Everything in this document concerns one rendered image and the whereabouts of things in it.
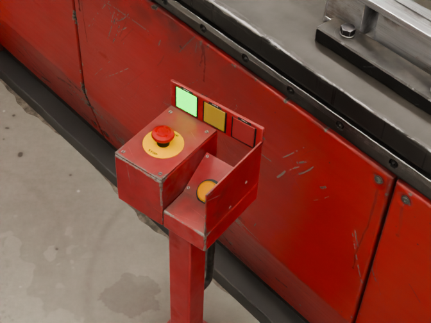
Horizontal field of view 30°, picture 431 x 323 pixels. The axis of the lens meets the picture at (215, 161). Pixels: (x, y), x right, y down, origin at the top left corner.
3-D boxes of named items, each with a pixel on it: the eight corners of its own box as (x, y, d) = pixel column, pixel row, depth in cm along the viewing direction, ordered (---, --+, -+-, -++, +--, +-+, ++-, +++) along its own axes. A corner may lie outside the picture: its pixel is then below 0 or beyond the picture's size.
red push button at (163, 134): (147, 147, 139) (146, 132, 137) (161, 134, 142) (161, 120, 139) (165, 157, 138) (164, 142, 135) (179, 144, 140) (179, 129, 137)
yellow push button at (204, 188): (197, 197, 142) (192, 195, 140) (208, 179, 142) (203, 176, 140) (214, 207, 140) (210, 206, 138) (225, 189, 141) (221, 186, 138)
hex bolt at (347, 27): (336, 33, 142) (337, 25, 141) (346, 27, 143) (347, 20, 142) (347, 40, 141) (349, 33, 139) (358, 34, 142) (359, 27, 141)
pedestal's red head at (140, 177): (117, 198, 146) (111, 127, 133) (172, 149, 155) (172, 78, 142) (204, 253, 138) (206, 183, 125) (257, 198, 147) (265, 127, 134)
